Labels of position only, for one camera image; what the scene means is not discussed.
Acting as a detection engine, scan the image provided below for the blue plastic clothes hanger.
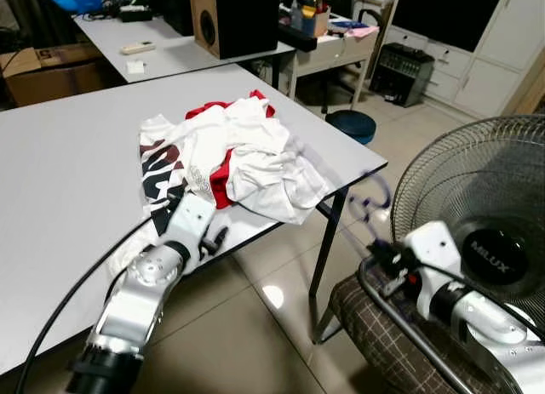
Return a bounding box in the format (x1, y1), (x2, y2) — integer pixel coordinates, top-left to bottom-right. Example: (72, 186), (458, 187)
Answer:
(336, 167), (394, 259)

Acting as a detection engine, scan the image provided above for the red shirt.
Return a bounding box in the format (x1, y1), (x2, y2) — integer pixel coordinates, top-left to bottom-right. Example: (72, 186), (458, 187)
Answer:
(185, 89), (276, 210)

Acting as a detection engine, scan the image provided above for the black metal table leg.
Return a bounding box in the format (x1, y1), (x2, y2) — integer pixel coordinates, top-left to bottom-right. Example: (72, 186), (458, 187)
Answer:
(307, 188), (352, 345)

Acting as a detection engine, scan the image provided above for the plain white shirt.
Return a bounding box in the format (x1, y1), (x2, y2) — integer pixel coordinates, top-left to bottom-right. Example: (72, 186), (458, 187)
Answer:
(175, 96), (335, 226)

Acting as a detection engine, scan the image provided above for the black MILUX floor fan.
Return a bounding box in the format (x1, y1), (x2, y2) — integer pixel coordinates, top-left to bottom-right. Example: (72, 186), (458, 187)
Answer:
(390, 113), (545, 335)

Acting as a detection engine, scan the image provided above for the blue round stool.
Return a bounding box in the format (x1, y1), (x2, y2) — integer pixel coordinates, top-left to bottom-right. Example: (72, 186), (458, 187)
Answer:
(325, 109), (377, 146)

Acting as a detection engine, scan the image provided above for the black audio mixer box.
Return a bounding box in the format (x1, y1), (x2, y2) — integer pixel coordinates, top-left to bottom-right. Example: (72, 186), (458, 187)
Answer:
(370, 43), (435, 108)

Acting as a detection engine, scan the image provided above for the white cabinet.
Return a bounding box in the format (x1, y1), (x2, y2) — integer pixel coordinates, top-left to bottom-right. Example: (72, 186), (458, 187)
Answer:
(379, 0), (545, 118)

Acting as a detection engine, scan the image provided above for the white remote control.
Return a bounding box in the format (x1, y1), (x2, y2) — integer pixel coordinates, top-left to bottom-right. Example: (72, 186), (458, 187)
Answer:
(119, 41), (158, 55)

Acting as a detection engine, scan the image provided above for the black soundbar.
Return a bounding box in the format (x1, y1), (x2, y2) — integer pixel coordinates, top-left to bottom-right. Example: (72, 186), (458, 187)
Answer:
(277, 24), (318, 53)

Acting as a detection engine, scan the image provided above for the small white desk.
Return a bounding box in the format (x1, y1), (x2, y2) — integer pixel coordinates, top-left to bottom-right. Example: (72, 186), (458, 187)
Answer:
(290, 20), (380, 101)

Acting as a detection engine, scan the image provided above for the black wooden loudspeaker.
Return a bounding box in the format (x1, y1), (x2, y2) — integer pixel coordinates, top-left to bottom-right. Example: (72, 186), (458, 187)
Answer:
(189, 0), (280, 60)

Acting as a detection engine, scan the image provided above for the brown cardboard box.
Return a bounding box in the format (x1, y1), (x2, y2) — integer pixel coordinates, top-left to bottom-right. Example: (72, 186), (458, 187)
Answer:
(0, 43), (107, 107)

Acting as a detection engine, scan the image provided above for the pink cloth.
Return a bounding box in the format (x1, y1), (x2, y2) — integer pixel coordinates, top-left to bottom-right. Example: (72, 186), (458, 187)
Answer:
(345, 24), (380, 39)

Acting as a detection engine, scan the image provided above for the small black device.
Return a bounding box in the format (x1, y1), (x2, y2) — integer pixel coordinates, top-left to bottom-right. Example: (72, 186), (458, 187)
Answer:
(119, 4), (154, 22)

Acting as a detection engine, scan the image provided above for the tan pen holder with pens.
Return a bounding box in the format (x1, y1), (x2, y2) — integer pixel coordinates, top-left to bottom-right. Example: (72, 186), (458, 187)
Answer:
(308, 0), (333, 37)

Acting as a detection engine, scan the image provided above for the black television screen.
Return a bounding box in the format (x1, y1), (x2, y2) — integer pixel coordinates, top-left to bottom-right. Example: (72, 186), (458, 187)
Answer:
(392, 0), (512, 53)

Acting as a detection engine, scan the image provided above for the blue container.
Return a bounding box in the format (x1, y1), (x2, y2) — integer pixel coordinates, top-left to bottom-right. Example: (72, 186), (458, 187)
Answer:
(47, 0), (103, 14)

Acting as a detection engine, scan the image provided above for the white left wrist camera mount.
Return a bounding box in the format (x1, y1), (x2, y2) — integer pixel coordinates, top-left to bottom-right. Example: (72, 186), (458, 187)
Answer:
(158, 192), (217, 260)

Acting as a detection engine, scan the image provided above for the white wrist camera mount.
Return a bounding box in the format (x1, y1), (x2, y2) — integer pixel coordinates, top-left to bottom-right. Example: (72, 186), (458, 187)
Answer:
(158, 192), (217, 260)
(400, 221), (465, 305)

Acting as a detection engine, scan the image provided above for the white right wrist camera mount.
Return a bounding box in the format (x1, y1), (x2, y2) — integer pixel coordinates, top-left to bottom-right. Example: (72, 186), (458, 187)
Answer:
(400, 221), (465, 305)

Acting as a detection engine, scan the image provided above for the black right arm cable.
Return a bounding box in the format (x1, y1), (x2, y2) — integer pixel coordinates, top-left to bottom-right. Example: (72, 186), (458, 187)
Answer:
(407, 256), (545, 340)

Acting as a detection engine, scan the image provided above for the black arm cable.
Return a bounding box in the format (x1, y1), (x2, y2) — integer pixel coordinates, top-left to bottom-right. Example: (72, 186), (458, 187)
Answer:
(407, 256), (545, 340)
(15, 211), (167, 394)

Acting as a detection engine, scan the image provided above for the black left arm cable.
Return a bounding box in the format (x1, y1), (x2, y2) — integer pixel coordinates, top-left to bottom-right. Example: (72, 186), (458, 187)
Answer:
(15, 211), (167, 394)

